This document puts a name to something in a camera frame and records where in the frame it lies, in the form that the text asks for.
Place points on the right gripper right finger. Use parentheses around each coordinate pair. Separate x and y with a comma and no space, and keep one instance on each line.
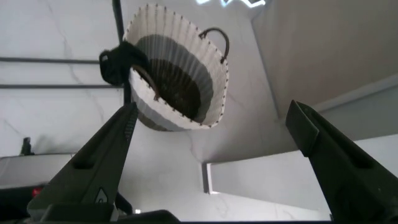
(348,180)

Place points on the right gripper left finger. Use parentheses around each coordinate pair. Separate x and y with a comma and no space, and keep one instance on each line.
(93,174)

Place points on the black clothes rack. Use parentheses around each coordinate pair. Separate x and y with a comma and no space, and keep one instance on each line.
(118,18)

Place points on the white laundry basket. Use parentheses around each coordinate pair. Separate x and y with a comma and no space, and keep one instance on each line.
(186,46)

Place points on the black garment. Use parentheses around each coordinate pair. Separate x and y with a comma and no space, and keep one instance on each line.
(118,62)

